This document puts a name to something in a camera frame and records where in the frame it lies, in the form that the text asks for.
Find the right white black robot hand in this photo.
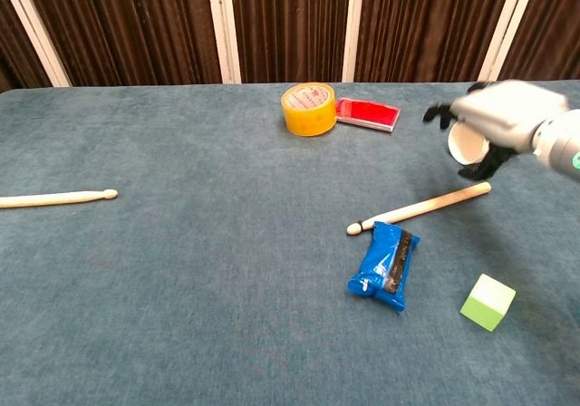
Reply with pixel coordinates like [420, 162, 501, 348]
[422, 79, 571, 181]

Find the wooden drumstick black-ringed tip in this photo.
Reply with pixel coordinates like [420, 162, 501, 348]
[346, 181, 492, 237]

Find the light wooden drumstick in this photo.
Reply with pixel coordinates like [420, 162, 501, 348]
[0, 188, 119, 209]

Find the white paper cup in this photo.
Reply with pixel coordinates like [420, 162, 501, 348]
[447, 122, 490, 167]

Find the red and white flat box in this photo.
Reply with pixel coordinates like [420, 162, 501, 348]
[334, 96, 401, 133]

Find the light green cube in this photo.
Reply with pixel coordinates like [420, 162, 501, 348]
[459, 273, 517, 333]

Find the yellow packing tape roll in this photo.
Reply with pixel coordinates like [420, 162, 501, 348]
[280, 82, 337, 138]

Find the blue snack packet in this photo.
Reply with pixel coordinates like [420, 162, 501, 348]
[346, 219, 421, 314]

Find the teal table cloth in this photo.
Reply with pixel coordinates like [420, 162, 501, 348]
[0, 79, 580, 406]

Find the dark brown curtain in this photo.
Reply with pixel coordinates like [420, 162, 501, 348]
[0, 0, 580, 92]

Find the white screen frame post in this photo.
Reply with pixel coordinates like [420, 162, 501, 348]
[0, 0, 73, 88]
[341, 0, 366, 83]
[205, 0, 243, 85]
[477, 0, 543, 82]

